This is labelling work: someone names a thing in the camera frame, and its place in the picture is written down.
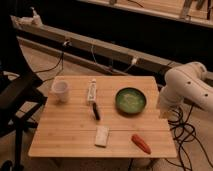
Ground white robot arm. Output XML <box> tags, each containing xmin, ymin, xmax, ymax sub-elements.
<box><xmin>157</xmin><ymin>62</ymin><xmax>213</xmax><ymax>118</ymax></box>

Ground white eraser block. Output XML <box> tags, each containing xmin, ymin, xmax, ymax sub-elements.
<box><xmin>95</xmin><ymin>126</ymin><xmax>109</xmax><ymax>147</ymax></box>

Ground green bowl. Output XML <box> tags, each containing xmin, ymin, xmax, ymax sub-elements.
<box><xmin>115</xmin><ymin>87</ymin><xmax>147</xmax><ymax>115</ymax></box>

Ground orange carrot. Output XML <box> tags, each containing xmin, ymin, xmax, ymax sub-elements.
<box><xmin>131</xmin><ymin>134</ymin><xmax>151</xmax><ymax>154</ymax></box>

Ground black marker pen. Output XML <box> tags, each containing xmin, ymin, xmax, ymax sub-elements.
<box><xmin>92</xmin><ymin>103</ymin><xmax>100</xmax><ymax>121</ymax></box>

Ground white tube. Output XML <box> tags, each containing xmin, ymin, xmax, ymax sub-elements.
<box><xmin>87</xmin><ymin>79</ymin><xmax>97</xmax><ymax>104</ymax></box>

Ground white plastic cup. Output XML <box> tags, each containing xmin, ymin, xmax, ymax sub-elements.
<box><xmin>51</xmin><ymin>80</ymin><xmax>69</xmax><ymax>102</ymax></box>

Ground black floor cables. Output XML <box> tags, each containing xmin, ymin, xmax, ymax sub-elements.
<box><xmin>165</xmin><ymin>105</ymin><xmax>213</xmax><ymax>171</ymax></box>

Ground black stand frame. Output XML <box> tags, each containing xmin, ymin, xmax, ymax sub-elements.
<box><xmin>0</xmin><ymin>73</ymin><xmax>47</xmax><ymax>171</ymax></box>

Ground white bottle on rail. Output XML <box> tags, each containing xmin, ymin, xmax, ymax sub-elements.
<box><xmin>31</xmin><ymin>7</ymin><xmax>43</xmax><ymax>27</ymax></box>

